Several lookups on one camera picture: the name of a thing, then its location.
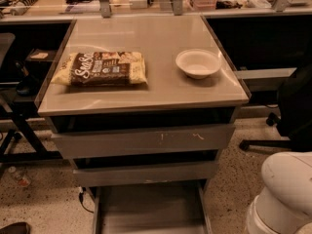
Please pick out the grey drawer cabinet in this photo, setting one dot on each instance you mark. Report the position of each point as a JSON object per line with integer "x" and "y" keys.
{"x": 168, "y": 99}

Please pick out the grey drawer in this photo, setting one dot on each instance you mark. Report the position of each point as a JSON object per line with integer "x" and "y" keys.
{"x": 143, "y": 141}
{"x": 154, "y": 208}
{"x": 145, "y": 174}

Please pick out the grey top drawer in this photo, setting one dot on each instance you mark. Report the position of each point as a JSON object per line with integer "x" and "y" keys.
{"x": 143, "y": 141}

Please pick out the black desk frame left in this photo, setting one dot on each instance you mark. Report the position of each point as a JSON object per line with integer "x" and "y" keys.
{"x": 21, "y": 129}

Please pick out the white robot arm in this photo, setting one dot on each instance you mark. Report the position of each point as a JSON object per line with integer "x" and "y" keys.
{"x": 284, "y": 205}

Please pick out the white paper bowl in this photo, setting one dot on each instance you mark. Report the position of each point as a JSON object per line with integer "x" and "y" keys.
{"x": 197, "y": 63}

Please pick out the brown yellow snack bag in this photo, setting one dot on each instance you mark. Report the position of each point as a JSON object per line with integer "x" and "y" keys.
{"x": 102, "y": 69}

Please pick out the dark shoe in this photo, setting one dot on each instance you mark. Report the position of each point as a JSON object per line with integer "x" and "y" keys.
{"x": 16, "y": 228}

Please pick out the plastic bottle on floor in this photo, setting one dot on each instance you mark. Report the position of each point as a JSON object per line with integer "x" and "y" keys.
{"x": 19, "y": 176}

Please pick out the long background workbench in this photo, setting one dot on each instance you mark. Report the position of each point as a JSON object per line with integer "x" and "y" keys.
{"x": 49, "y": 10}

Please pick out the black office chair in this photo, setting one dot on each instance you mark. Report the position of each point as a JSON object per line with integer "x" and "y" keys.
{"x": 295, "y": 104}

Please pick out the grey middle drawer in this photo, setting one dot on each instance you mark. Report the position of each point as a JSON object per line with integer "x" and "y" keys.
{"x": 145, "y": 174}

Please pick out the black coiled spring tool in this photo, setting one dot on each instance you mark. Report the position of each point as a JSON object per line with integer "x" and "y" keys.
{"x": 21, "y": 7}

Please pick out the grey bottom drawer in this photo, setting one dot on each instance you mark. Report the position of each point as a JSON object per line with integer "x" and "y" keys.
{"x": 154, "y": 208}

